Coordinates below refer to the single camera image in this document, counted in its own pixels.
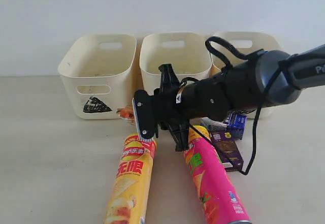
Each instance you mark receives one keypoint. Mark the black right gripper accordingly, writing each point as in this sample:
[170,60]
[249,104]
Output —
[174,105]

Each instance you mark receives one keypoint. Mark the orange snack bag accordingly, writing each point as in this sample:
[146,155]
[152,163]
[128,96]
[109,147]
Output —
[126,113]

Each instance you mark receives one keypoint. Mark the pink chips can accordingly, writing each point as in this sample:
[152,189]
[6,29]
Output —
[218,198]

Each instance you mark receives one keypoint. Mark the yellow chips can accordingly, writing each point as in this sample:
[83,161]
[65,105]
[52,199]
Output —
[128,201]

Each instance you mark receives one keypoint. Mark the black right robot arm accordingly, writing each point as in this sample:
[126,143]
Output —
[264,79]

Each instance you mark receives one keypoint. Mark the cream bin with square mark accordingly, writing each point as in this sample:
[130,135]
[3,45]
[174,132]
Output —
[186,52]

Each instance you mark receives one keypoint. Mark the white and blue milk carton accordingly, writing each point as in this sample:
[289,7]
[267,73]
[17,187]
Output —
[233,124]

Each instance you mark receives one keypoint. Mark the purple box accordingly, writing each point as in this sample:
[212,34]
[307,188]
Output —
[227,150]

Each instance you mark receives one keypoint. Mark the cream bin with triangle mark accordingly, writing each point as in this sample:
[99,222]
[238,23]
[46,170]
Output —
[97,73]

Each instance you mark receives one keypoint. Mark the cream bin with circle mark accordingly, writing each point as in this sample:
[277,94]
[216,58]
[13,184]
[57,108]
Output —
[245,42]

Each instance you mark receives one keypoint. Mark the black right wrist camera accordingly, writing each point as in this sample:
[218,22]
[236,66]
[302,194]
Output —
[143,114]

